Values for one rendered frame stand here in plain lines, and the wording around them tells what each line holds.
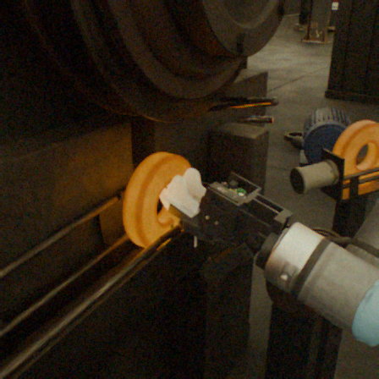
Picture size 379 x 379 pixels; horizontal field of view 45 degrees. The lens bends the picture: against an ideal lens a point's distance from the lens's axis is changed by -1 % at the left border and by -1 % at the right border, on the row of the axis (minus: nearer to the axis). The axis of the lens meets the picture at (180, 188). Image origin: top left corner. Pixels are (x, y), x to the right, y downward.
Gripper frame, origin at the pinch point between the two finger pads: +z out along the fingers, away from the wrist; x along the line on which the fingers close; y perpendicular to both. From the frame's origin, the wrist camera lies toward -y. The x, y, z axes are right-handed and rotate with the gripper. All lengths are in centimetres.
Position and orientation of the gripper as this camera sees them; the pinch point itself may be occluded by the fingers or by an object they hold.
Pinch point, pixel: (162, 190)
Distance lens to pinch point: 72.3
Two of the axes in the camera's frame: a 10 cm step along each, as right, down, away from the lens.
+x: -5.7, 3.3, -7.5
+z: -7.9, -4.8, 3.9
